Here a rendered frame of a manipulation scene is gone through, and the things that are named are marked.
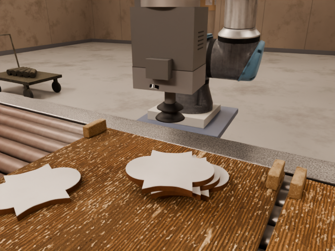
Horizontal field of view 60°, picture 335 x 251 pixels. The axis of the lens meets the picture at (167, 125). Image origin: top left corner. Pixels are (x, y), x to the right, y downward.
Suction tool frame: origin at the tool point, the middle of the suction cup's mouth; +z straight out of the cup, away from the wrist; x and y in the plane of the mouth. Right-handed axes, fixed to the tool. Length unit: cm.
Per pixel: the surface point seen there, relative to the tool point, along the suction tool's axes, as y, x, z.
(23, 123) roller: -47, 14, 13
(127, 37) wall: -517, 904, 85
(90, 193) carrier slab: -10.1, -7.1, 11.4
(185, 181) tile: 3.6, -2.8, 8.4
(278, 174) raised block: 16.0, 4.8, 8.8
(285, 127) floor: 25, 279, 106
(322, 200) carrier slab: 22.5, 4.2, 11.4
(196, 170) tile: 4.1, 0.8, 8.4
